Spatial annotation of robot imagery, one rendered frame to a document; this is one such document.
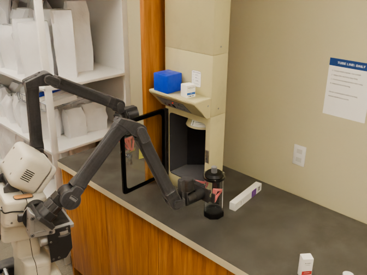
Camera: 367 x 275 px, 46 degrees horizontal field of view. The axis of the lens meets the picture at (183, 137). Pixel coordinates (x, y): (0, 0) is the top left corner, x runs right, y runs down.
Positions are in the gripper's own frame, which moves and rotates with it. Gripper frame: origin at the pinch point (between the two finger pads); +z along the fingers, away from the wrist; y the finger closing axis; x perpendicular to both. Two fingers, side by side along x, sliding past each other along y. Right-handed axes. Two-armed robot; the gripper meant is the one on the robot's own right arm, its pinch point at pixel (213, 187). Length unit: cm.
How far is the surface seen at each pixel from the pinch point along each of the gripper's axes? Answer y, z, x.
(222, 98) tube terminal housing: 10.6, 13.4, -39.7
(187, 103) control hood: 15.6, -5.3, -38.9
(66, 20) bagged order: 138, 5, -63
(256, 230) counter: -23.3, 6.2, 15.4
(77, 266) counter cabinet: 102, -16, 99
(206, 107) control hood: 10.4, 2.5, -37.0
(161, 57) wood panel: 48, 7, -54
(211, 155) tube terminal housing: 10.1, 8.7, -10.8
